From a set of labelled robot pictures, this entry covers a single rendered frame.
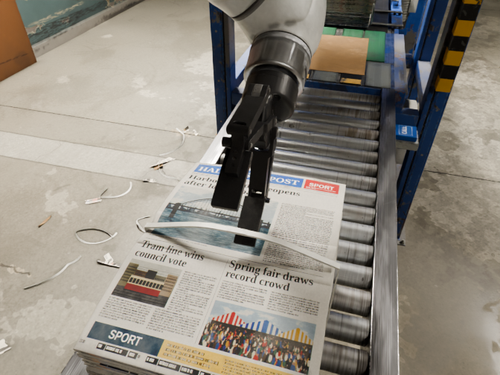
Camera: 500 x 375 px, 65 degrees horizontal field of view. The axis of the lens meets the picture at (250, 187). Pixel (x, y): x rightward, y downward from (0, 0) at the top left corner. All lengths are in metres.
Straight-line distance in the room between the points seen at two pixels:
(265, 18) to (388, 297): 0.57
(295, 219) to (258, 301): 0.16
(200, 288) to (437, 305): 1.51
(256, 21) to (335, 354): 0.56
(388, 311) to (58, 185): 2.12
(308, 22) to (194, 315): 0.42
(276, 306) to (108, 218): 1.80
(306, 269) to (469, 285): 1.57
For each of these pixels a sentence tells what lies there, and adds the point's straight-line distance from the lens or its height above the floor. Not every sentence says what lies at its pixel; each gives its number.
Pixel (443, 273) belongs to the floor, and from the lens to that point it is 2.06.
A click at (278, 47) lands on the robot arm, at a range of 0.55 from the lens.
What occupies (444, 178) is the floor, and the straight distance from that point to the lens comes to 2.65.
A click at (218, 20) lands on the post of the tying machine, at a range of 1.67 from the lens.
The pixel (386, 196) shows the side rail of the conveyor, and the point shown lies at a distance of 1.07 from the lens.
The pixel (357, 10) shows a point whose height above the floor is 0.88.
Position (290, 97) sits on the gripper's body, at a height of 1.22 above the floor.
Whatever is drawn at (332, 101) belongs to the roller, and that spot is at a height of 0.80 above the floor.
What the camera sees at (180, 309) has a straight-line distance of 0.51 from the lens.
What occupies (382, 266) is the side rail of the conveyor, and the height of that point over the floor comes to 0.80.
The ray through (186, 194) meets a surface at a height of 1.04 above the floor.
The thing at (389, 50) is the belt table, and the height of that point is 0.80.
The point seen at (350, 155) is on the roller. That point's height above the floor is 0.79.
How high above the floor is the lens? 1.46
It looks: 39 degrees down
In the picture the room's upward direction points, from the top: straight up
